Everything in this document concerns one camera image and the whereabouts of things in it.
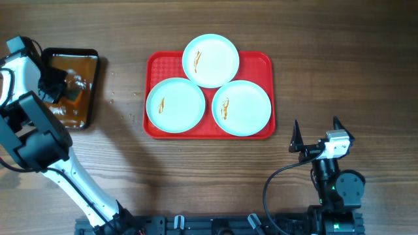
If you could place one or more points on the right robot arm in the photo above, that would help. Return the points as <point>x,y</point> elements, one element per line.
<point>340,191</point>

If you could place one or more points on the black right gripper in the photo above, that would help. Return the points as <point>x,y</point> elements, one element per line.
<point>297,145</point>

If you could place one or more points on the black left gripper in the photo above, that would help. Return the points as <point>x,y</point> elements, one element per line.
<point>59,76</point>

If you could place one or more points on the orange green sponge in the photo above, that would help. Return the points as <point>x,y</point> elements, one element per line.
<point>73,96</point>

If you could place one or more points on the black water tray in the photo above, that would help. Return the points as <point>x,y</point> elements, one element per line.
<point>82,66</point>

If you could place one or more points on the light blue plate top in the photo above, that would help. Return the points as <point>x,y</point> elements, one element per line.
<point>210,61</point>

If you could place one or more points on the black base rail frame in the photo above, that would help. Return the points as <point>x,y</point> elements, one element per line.
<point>282,223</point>

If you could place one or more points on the light blue plate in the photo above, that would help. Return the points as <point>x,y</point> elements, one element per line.
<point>210,61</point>
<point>241,108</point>
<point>175,105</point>

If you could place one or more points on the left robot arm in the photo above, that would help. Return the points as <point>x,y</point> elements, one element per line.
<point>38,142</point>

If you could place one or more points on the red plastic tray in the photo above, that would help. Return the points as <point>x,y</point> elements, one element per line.
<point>254,66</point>

